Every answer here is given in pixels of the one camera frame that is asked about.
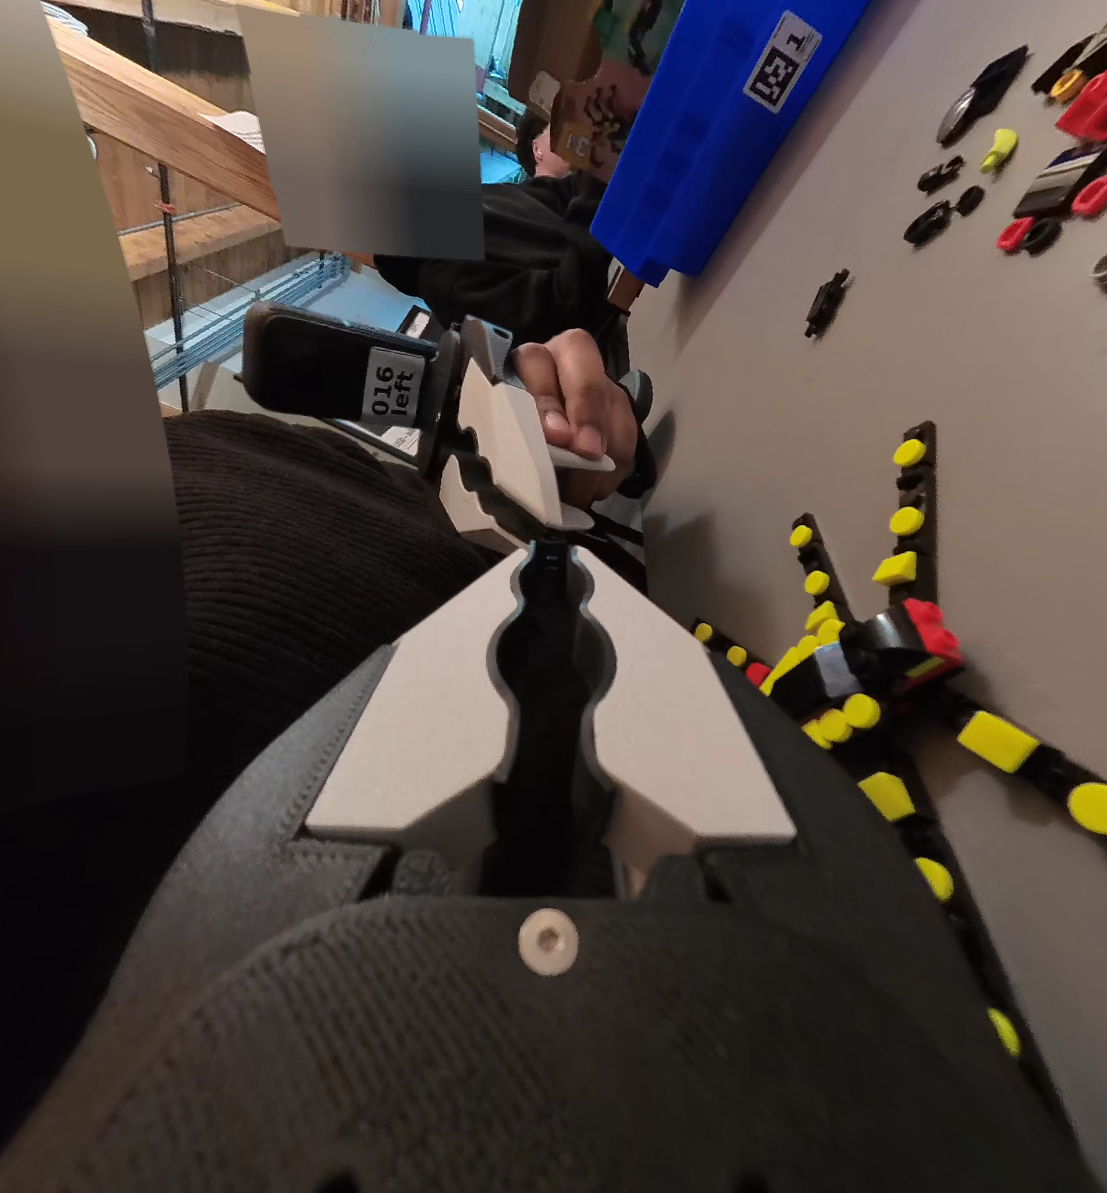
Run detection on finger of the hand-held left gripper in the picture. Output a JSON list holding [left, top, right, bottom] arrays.
[[438, 455, 533, 558], [458, 317, 567, 529]]

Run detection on scattered loose lego pieces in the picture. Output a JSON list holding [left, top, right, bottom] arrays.
[[903, 9, 1107, 258]]

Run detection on white paper sheet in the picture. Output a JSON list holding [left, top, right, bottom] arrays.
[[211, 110, 271, 154]]

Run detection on printed cardboard box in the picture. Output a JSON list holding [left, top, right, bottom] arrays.
[[512, 0, 689, 179]]

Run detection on blue plastic bin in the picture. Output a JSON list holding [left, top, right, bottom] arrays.
[[591, 0, 876, 279]]

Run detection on person's left forearm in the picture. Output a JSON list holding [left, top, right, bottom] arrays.
[[163, 410, 522, 803]]

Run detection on person's left hand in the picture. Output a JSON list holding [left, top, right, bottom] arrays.
[[509, 329, 640, 478]]

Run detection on small black lego clip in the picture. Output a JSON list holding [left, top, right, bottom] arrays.
[[804, 269, 853, 339]]

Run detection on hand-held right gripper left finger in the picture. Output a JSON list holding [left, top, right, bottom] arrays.
[[304, 546, 556, 897]]

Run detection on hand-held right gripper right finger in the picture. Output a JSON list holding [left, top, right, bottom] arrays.
[[554, 546, 799, 900]]

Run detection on wooden beam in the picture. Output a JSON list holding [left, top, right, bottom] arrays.
[[45, 14, 285, 224]]

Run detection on black yellow lego model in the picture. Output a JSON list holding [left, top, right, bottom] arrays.
[[691, 419, 1107, 1064]]

